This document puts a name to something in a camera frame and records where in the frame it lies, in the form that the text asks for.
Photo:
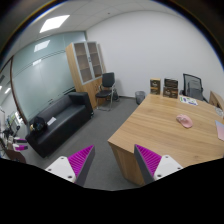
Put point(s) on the black leather sofa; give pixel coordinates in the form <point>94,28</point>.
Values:
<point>71,111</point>

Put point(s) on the white paper on sofa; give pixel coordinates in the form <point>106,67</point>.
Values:
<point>51,121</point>

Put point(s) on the pink mouse pad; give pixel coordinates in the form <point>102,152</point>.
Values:
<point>220,130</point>

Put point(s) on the black bag on sofa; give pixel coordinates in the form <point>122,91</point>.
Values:
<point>39,123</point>

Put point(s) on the right brown gift box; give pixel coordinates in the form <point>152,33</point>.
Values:
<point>170,88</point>

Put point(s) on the ceiling light panel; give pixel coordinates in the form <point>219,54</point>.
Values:
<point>53,23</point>

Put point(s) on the black visitor chair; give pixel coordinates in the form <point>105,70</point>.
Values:
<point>107,88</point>

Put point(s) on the wooden side cabinet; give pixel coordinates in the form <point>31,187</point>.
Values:
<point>216,100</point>

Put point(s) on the left brown gift box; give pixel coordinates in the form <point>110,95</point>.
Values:
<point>155,85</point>

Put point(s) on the green white leaflet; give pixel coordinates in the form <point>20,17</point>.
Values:
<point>188,100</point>

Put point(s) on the grey waste bin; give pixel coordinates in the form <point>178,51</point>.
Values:
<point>140,96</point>

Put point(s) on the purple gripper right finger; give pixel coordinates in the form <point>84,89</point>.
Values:
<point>154,166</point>

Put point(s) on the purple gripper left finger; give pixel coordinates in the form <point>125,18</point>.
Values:
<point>74,168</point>

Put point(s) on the wooden desk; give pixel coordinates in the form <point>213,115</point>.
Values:
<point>153,125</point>

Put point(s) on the black mesh office chair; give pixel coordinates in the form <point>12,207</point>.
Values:
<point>192,87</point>

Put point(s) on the brown gift box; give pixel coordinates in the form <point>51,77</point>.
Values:
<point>170,88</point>
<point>155,85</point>

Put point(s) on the wooden glass-door cabinet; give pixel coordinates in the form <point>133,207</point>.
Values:
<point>86,68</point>

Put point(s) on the pink computer mouse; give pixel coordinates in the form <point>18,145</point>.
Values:
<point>184,120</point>

